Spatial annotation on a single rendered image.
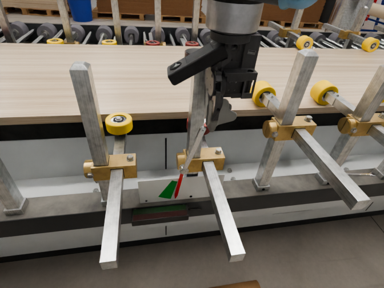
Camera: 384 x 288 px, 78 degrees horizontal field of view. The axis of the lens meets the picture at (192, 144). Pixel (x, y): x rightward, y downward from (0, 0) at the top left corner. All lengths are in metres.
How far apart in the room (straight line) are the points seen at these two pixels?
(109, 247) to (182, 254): 0.97
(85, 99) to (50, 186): 0.53
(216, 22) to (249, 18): 0.05
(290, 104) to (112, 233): 0.52
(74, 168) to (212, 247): 0.90
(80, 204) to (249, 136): 0.65
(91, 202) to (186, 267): 0.78
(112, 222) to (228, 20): 0.45
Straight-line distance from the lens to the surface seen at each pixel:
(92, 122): 0.59
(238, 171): 1.02
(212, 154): 0.69
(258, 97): 0.88
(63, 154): 0.96
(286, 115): 0.68
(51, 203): 0.85
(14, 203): 0.84
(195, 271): 1.44
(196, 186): 0.75
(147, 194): 0.75
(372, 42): 1.98
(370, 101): 0.83
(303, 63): 0.63
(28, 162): 1.02
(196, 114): 0.58
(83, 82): 0.55
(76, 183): 1.00
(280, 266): 1.56
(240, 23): 0.41
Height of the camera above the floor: 1.32
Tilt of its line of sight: 38 degrees down
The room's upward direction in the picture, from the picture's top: 5 degrees clockwise
